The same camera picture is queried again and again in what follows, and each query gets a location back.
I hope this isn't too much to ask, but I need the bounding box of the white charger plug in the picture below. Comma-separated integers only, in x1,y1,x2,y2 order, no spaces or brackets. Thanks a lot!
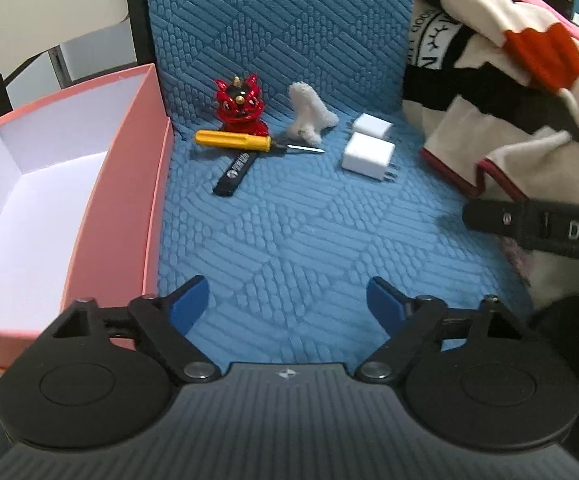
341,132,396,181

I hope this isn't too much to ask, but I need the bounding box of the red lion dance figurine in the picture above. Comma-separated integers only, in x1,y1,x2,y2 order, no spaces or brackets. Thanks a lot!
215,74,269,136

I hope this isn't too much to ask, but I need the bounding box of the patterned fleece blanket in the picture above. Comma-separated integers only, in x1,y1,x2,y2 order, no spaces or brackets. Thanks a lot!
403,0,579,308

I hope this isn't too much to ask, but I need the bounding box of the pink cardboard box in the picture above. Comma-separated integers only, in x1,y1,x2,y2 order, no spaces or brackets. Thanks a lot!
0,65,174,374

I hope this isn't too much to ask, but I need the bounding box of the blue textured sofa cover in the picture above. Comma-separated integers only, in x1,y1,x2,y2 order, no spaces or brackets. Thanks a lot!
148,0,531,366

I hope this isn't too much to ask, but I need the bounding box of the small white charger far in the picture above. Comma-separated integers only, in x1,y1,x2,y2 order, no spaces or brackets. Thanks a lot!
352,113,393,140

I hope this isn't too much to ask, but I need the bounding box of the yellow handled screwdriver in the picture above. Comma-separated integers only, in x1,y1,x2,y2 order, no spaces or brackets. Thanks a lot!
194,130,324,155

